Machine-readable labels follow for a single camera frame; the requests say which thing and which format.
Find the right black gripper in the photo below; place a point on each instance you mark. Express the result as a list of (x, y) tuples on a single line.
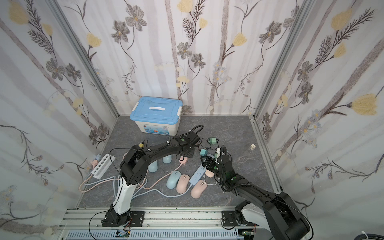
[(208, 162)]

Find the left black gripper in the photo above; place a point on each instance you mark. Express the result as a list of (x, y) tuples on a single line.
[(188, 149)]

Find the teal charger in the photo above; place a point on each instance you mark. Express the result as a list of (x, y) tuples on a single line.
[(204, 152)]

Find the green charger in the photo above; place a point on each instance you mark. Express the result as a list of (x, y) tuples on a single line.
[(213, 141)]

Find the light blue power strip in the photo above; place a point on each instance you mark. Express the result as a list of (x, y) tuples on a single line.
[(197, 175)]

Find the blue mouse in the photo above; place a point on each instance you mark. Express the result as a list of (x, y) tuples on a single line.
[(173, 179), (167, 159), (153, 167)]

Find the peach mouse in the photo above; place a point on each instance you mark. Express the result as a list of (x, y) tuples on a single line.
[(209, 174)]

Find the pink power strip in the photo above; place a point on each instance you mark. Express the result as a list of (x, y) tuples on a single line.
[(183, 160)]

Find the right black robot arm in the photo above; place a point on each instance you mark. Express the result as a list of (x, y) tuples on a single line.
[(285, 220)]

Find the pink mouse front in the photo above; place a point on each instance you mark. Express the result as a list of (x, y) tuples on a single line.
[(198, 189)]

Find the pink mouse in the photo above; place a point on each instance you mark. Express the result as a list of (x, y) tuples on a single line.
[(198, 189), (182, 184)]

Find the pink mouse left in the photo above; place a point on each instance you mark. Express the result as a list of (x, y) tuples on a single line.
[(182, 184)]

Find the blue lid storage box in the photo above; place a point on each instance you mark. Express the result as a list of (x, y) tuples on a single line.
[(160, 116)]

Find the white multi socket power strip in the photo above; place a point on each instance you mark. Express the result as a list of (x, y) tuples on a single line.
[(102, 166)]

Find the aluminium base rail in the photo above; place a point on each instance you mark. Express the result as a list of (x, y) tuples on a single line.
[(180, 223)]

